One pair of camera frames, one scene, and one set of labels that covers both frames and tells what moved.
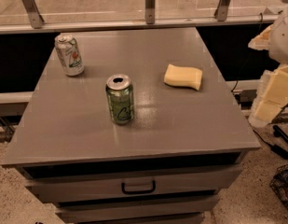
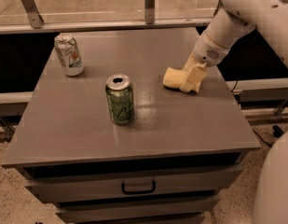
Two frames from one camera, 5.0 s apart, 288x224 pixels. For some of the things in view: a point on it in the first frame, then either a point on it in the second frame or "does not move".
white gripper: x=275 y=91 to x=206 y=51
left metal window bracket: x=31 y=7 does not move
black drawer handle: x=138 y=191 does not move
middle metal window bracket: x=150 y=4 does not move
